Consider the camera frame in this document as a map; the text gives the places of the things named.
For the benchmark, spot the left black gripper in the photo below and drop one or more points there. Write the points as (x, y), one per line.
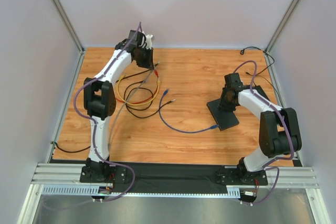
(145, 60)

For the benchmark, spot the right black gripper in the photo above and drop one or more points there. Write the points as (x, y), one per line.
(226, 102)

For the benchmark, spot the black network switch box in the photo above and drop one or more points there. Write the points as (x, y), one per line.
(223, 118)

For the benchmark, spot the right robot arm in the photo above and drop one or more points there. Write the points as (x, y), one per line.
(279, 134)

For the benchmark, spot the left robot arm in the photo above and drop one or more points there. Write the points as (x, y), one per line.
(99, 100)

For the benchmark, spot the black power adapter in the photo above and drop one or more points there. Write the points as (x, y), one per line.
(260, 91)

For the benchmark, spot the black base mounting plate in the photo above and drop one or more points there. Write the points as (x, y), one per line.
(168, 176)

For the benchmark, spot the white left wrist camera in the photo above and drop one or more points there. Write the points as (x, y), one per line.
(147, 41)

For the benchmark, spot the aluminium front rail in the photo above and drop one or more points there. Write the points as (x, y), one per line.
(58, 173)

